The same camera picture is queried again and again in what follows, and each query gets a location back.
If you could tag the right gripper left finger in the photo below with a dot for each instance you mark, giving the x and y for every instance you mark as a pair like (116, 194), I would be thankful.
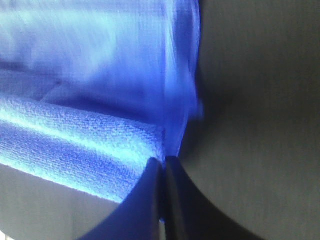
(137, 217)

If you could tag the blue microfiber towel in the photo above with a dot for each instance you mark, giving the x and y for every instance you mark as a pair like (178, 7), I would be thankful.
(90, 90)

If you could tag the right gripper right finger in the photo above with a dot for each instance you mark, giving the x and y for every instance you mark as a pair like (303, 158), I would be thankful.
(189, 215)

